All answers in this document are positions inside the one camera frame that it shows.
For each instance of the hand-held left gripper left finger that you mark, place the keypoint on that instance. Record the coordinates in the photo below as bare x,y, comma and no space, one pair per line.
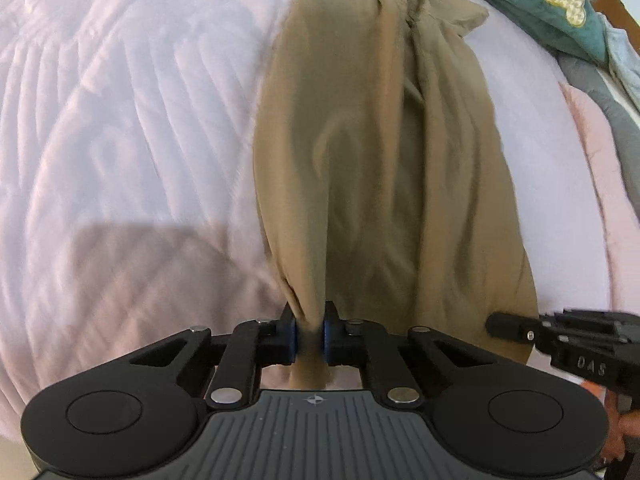
291,339

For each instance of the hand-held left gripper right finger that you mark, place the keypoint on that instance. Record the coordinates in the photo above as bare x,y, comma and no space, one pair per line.
328,341

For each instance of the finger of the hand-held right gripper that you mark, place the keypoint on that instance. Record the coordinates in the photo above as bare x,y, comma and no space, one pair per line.
515,327

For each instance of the khaki t-shirt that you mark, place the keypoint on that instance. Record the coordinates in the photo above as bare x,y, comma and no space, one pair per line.
375,160

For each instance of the person's right hand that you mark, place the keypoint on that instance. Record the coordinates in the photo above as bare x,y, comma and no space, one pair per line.
625,430

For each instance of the pink quilted pillow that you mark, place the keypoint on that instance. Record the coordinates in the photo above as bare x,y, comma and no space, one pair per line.
610,200

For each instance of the grey and cream pillow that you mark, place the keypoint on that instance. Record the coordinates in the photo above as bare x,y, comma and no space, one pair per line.
627,130

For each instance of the light blue cloth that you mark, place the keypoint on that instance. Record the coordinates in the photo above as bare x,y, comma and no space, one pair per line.
622,50

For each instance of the green plush blanket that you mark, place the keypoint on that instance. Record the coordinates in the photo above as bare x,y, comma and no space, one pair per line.
505,5

